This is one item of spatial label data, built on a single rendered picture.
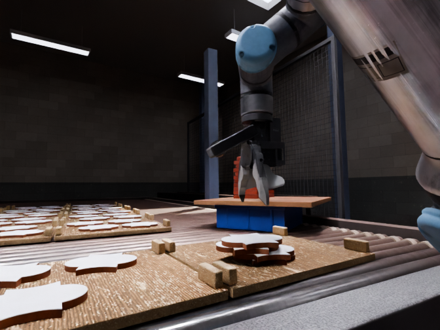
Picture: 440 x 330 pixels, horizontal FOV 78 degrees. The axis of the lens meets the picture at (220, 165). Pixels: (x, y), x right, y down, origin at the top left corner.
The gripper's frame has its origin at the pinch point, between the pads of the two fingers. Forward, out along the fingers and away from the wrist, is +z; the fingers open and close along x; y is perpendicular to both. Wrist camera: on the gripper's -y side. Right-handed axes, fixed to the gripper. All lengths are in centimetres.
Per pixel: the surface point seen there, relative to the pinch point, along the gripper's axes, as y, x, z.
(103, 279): -29.8, -4.4, 12.1
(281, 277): 1.0, -12.0, 12.3
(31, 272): -42.2, -0.9, 10.9
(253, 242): -1.4, -4.8, 7.4
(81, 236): -45, 49, 13
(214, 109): 36, 183, -76
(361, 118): 371, 371, -133
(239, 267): -4.3, -4.7, 12.1
